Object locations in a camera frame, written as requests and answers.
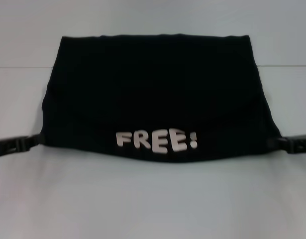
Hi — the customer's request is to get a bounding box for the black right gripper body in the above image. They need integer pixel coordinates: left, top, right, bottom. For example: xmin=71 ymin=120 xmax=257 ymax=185
xmin=287 ymin=134 xmax=306 ymax=156

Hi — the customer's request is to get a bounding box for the black t-shirt with FREE print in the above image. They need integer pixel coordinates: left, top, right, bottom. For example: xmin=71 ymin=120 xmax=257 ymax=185
xmin=42 ymin=33 xmax=286 ymax=165

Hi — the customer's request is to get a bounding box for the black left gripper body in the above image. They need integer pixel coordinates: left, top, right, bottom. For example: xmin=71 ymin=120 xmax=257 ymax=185
xmin=0 ymin=136 xmax=22 ymax=159

